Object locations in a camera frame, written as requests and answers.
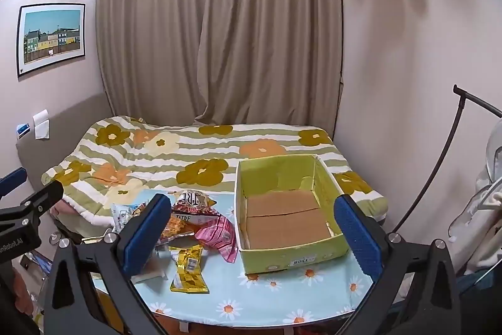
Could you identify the pink snack packet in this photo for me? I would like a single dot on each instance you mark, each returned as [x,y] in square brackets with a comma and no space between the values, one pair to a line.
[219,239]

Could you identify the framed picture of houses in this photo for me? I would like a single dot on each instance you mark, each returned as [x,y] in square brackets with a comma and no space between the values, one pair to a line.
[53,34]

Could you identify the white paper note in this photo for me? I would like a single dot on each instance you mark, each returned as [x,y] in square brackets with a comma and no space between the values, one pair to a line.
[41,123]

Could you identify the blue and white card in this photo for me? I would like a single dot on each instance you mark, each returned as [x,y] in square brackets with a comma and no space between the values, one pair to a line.
[23,129]

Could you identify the red and white snack bag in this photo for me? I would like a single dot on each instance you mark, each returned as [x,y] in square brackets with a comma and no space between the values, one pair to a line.
[196,203]

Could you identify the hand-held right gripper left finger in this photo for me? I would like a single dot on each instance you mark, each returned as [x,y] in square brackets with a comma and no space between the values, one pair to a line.
[146,237]

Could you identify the beige curtain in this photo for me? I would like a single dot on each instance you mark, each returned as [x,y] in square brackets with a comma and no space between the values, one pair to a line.
[219,25]

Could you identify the green cardboard box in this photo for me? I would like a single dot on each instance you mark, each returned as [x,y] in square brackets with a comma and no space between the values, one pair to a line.
[286,217]

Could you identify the white clothes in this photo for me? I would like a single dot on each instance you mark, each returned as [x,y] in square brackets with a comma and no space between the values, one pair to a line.
[482,209]

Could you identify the blue and white snack bag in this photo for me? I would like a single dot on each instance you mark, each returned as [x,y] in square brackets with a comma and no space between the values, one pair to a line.
[123,217]

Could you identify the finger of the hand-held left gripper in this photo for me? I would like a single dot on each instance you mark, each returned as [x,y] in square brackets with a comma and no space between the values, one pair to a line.
[12,180]
[45,197]

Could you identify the pink bedding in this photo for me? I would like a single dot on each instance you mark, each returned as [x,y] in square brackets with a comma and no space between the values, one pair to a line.
[64,209]

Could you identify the daisy print blue tablecloth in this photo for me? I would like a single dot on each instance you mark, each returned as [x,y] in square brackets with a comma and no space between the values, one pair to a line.
[266,299]

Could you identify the clear bag of orange snacks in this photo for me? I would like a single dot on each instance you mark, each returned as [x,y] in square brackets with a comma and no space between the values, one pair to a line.
[176,232]

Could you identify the black clothes rack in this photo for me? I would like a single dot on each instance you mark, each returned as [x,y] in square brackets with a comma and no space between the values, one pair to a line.
[447,150]

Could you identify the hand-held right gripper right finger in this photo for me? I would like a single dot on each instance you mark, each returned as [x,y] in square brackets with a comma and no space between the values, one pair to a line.
[359,237]

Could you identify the grey padded headboard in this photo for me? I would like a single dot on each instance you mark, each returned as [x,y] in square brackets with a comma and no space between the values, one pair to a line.
[70,146]

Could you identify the floral striped green blanket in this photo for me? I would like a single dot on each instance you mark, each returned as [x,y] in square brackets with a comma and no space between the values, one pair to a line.
[188,146]

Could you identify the gold snack packet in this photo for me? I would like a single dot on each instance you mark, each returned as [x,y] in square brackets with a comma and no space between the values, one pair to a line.
[190,268]

